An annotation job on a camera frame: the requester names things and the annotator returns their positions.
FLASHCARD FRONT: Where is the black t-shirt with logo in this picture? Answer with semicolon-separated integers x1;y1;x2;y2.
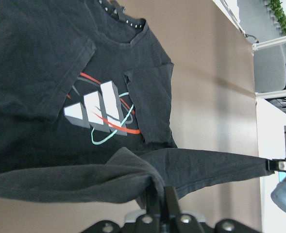
0;0;271;203

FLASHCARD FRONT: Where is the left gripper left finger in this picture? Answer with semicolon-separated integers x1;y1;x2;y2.
143;184;161;216

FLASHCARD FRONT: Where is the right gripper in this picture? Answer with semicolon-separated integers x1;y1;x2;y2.
266;158;286;172

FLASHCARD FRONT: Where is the grey office chair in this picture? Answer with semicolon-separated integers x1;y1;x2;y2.
253;46;286;93

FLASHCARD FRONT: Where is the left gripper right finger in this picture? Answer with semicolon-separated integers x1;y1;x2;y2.
164;186;181;218

